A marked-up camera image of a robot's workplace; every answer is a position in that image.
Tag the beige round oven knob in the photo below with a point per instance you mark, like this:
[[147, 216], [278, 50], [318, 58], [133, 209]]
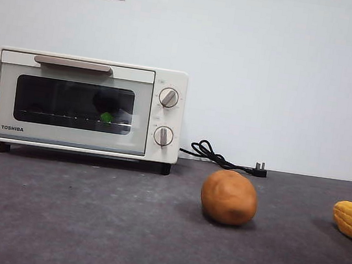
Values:
[[169, 97], [163, 136]]

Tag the white Toshiba toaster oven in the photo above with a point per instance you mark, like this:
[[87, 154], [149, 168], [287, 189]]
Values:
[[177, 119]]

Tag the brown potato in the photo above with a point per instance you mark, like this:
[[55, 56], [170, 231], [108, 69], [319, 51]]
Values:
[[229, 197]]

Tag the purple eggplant with green stem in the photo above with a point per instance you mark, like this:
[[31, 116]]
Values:
[[106, 117]]

